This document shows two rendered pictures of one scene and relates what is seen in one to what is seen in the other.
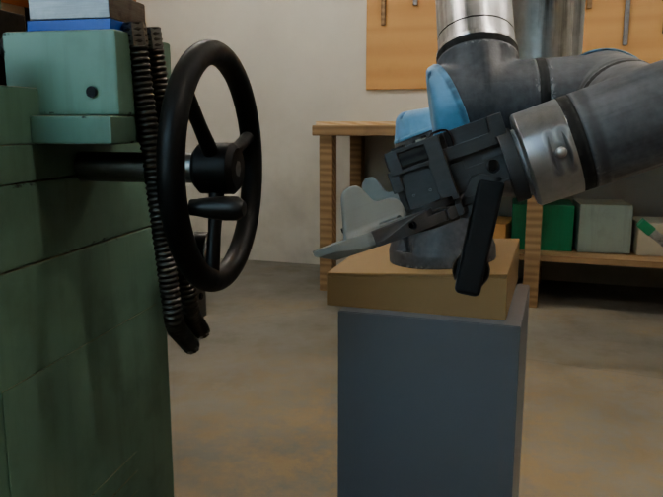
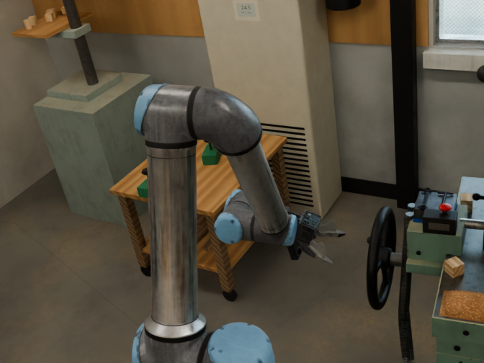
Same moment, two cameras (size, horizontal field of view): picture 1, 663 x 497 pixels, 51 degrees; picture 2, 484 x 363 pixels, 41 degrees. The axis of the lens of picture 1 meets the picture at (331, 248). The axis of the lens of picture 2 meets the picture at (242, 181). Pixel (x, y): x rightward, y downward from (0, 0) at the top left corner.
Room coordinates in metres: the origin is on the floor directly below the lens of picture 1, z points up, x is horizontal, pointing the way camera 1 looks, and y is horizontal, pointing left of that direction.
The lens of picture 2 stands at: (2.24, 0.19, 1.99)
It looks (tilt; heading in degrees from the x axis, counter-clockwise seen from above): 31 degrees down; 196
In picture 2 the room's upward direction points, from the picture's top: 10 degrees counter-clockwise
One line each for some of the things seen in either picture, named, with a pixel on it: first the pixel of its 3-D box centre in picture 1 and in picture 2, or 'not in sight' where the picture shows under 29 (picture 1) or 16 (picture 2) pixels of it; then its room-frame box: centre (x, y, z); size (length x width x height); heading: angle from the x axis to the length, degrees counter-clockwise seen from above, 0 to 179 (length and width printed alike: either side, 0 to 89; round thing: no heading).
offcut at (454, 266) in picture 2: not in sight; (454, 266); (0.97, 0.31, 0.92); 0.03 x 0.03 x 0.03; 32
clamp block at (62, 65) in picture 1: (94, 77); (437, 231); (0.83, 0.28, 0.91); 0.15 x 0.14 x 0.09; 169
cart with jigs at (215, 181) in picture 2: not in sight; (207, 199); (-0.22, -0.71, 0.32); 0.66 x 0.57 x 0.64; 160
